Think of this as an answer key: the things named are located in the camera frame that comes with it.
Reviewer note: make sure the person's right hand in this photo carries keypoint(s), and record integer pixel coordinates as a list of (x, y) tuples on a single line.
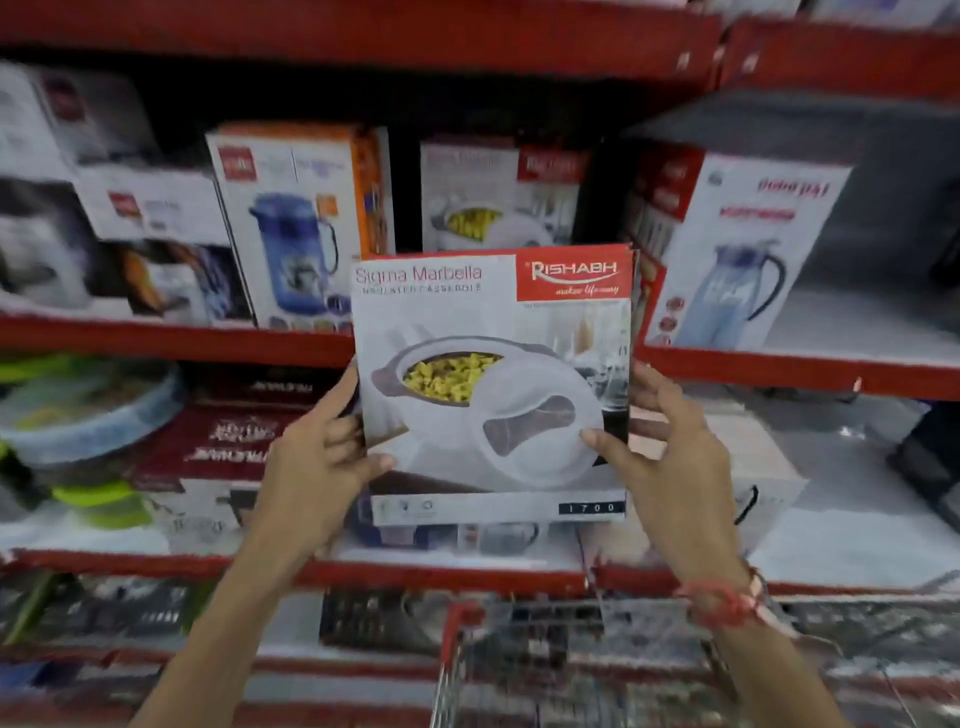
[(686, 495)]

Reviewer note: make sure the person's left hand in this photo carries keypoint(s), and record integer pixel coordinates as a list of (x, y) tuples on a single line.
[(304, 480)]

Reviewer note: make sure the person's left thumb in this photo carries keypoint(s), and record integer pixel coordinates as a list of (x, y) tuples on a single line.
[(375, 466)]

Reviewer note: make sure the person's right thumb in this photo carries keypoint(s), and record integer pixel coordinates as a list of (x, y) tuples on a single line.
[(607, 454)]

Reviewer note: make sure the white casserole box red label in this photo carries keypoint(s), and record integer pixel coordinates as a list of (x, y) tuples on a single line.
[(487, 360), (495, 195)]

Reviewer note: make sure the person's left forearm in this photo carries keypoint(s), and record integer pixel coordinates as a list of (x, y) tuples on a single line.
[(225, 630)]

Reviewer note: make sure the person's right forearm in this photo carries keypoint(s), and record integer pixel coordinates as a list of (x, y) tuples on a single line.
[(765, 675)]

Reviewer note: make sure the white box with dark jug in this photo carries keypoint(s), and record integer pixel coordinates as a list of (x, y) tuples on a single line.
[(465, 540)]

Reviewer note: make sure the dark red printed box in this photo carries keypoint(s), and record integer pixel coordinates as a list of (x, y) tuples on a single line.
[(210, 442), (262, 386)]

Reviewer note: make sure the black grid pattern box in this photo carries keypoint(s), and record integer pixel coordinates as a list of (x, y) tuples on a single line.
[(375, 619)]

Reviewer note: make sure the white box with black picture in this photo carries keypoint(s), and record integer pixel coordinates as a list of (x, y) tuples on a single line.
[(199, 517)]

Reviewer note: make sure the red thread wrist band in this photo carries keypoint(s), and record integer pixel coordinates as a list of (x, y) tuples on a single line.
[(724, 604)]

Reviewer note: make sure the white red box with jug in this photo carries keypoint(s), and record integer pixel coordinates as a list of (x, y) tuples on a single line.
[(742, 247)]

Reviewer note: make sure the orange box with blue jug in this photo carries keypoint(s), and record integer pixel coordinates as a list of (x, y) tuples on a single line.
[(292, 225)]

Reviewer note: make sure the dark box with colourful picture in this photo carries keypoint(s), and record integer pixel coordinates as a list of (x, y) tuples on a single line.
[(184, 281)]

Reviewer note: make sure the green lidded plastic container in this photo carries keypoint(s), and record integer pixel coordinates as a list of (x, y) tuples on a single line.
[(105, 502)]

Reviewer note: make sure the clear round plastic container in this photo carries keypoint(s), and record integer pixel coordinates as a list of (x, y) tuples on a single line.
[(82, 412)]

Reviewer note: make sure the white flat box red mark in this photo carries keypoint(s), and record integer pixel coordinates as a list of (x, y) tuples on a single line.
[(154, 202)]

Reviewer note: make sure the red metal shelf rack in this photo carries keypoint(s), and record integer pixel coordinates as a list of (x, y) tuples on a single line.
[(375, 37)]

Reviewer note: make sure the white grey appliance box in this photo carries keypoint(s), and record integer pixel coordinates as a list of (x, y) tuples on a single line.
[(67, 120)]

